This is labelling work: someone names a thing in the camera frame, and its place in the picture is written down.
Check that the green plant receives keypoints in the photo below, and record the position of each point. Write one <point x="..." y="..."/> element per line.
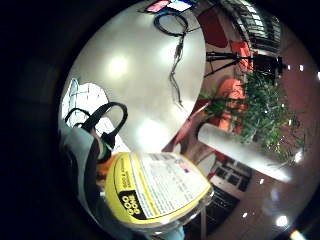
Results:
<point x="266" y="113"/>

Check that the black window railing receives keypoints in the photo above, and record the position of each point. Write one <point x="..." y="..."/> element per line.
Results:
<point x="256" y="23"/>

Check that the dark red chair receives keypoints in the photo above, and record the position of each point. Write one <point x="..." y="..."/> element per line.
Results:
<point x="213" y="26"/>

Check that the orange chair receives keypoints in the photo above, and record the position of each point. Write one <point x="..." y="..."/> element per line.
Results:
<point x="231" y="90"/>

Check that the red chair at table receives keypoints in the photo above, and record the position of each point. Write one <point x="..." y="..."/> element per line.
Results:
<point x="190" y="125"/>

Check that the black tripod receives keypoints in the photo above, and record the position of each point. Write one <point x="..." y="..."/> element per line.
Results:
<point x="233" y="57"/>

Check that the white planter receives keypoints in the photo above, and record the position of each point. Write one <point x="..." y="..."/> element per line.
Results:
<point x="240" y="150"/>

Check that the bright red chair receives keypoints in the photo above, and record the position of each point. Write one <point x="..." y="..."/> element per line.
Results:
<point x="242" y="51"/>

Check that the yellow label clear bottle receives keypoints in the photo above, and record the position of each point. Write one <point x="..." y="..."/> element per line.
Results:
<point x="160" y="186"/>

